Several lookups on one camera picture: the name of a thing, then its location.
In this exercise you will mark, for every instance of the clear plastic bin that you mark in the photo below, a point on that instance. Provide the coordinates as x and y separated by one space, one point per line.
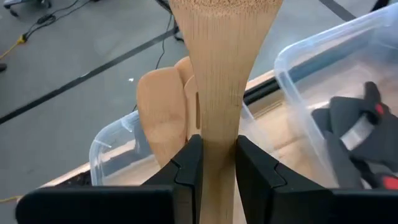
295 93
99 155

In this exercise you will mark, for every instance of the slotted wooden spoon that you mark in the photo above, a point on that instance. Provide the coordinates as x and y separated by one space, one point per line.
192 93

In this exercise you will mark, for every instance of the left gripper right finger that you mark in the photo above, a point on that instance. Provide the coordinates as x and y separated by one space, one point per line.
311 208

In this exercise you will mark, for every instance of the solid wooden spatula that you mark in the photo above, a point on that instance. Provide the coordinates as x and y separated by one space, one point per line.
161 109
220 77

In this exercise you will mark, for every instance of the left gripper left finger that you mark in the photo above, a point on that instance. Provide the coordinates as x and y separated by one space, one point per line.
109 205

